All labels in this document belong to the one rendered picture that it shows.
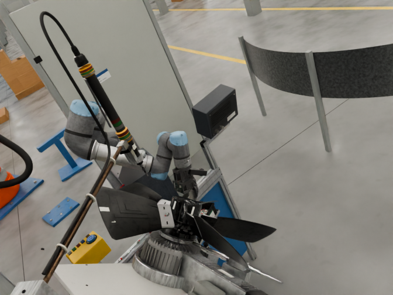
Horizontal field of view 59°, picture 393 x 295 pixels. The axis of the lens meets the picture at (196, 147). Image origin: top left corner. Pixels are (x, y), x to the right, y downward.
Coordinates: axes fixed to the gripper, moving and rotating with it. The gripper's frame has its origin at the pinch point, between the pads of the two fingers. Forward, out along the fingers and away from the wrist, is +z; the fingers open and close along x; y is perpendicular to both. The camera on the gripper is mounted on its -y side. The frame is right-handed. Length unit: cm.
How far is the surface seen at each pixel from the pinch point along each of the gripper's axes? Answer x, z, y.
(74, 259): -23, 10, 53
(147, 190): -1.7, -16.0, 21.8
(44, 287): 47, -34, 77
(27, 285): 44, -34, 79
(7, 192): -366, 94, 22
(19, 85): -901, 16, -168
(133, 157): 14, -39, 33
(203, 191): -23.2, 13.0, -25.6
